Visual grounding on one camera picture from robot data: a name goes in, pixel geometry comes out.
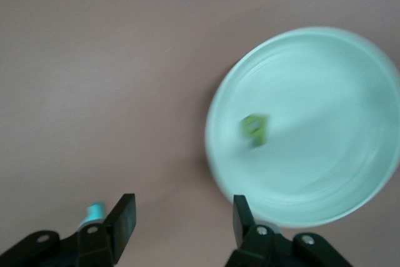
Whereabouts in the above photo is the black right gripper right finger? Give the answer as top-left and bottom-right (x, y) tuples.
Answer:
(224, 194), (353, 267)

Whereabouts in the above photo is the light green plate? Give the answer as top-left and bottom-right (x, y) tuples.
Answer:
(204, 26), (400, 229)

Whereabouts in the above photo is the green foam letter a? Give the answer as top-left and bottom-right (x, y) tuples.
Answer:
(239, 114), (270, 149)

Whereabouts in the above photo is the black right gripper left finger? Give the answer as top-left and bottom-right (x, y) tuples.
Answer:
(0, 193), (138, 267)

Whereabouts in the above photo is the teal foam letter y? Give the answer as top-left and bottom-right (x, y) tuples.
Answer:
(77, 201), (106, 229)

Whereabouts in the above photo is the brown table cover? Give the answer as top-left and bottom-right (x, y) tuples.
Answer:
(0, 0), (400, 267)

